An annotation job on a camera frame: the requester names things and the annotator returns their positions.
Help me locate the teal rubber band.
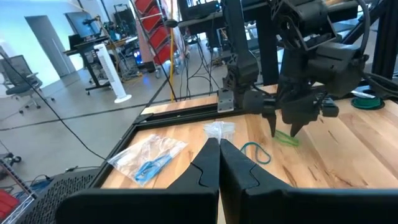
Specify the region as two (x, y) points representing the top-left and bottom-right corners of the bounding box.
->
(240, 141), (272, 166)

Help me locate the grey metal mounting bracket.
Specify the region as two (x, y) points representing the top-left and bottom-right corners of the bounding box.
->
(217, 88), (234, 113)

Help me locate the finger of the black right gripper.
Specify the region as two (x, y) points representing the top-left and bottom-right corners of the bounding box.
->
(267, 110), (278, 139)
(289, 122), (305, 139)

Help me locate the black perforated computer case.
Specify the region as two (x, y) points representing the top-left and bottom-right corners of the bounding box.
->
(15, 169), (101, 224)

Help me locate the thin black hanging cable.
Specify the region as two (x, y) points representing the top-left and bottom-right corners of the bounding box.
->
(0, 50), (108, 161)

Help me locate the blue cable coil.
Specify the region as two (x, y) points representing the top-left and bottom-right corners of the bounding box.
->
(14, 179), (48, 199)

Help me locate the white tower fan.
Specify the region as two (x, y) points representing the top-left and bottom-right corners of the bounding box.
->
(92, 43), (133, 104)

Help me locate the grey office chair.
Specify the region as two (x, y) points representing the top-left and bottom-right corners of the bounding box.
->
(0, 55), (56, 115)

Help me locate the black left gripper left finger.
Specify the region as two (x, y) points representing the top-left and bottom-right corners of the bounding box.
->
(55, 138), (221, 224)

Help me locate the yellow cable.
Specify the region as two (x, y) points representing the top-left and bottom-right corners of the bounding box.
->
(169, 0), (175, 103)

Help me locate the grey door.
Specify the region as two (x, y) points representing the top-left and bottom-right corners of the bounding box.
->
(24, 14), (77, 77)

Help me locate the clear zipper bag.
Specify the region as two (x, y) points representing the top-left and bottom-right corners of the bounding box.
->
(107, 133), (189, 187)
(203, 120), (236, 144)

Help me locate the red plastic bin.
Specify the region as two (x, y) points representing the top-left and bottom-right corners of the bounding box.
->
(154, 42), (178, 67)
(135, 0), (154, 13)
(142, 6), (163, 32)
(150, 26), (171, 50)
(0, 189), (20, 220)

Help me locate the dark green tape roll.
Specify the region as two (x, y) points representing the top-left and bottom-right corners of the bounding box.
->
(350, 89), (386, 111)

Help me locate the black monitor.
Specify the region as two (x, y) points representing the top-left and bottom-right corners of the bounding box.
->
(64, 11), (103, 39)

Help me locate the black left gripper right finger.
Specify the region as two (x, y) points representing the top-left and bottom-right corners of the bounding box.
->
(219, 139), (398, 224)

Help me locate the chrome wire shelf rack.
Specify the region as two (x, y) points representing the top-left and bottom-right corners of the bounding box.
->
(0, 151), (35, 224)
(129, 0), (180, 80)

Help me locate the green rubber band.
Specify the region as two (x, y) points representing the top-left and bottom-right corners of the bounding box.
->
(272, 129), (300, 147)

